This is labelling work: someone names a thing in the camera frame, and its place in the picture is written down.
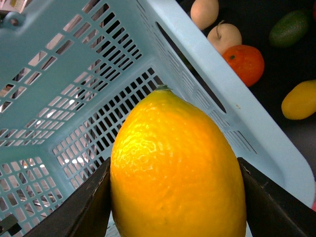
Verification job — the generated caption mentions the white pear lower left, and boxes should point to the white pear lower left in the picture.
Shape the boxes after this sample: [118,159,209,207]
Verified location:
[207,20,242,55]

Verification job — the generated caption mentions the yellow lemon smaller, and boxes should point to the yellow lemon smaller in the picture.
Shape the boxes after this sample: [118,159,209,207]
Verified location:
[281,80,316,120]

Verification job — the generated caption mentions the light teal shopping basket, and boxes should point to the light teal shopping basket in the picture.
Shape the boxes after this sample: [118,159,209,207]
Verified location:
[0,0,315,237]

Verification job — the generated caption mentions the white pear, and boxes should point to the white pear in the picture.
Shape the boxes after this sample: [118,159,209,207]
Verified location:
[207,20,242,55]
[190,0,219,30]

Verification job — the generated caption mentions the yellow lemon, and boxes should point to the yellow lemon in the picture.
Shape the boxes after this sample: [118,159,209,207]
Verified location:
[110,85,246,237]

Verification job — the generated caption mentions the white pear upper left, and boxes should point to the white pear upper left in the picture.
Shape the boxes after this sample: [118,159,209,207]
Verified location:
[190,0,219,30]

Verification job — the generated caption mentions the green lime centre lower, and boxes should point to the green lime centre lower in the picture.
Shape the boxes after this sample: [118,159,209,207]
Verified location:
[269,9,312,48]

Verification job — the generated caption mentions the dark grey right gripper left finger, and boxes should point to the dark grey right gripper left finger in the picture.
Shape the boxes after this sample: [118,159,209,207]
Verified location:
[25,158,111,237]

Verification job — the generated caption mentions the large orange centre left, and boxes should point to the large orange centre left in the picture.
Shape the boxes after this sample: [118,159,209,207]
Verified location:
[222,44,265,87]

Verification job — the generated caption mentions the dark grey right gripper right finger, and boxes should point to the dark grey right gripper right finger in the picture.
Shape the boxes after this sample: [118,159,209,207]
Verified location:
[237,157,316,237]

